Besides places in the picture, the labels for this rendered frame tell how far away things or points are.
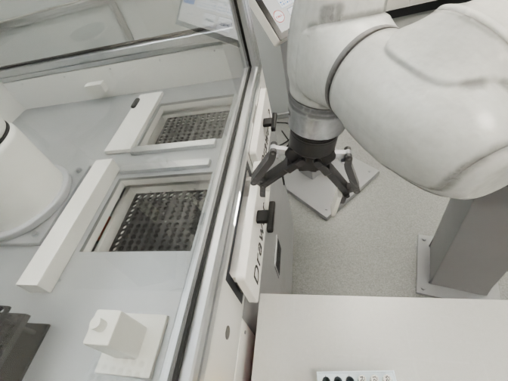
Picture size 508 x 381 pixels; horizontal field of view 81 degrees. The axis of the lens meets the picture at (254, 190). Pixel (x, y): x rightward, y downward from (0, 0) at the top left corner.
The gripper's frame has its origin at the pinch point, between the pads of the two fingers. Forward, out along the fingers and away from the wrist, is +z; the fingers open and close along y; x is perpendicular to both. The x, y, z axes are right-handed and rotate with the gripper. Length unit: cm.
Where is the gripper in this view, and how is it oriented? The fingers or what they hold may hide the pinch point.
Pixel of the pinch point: (300, 205)
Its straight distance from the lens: 62.3
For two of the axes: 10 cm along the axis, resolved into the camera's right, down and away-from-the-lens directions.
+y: -9.9, -0.8, 0.8
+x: -1.1, 7.6, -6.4
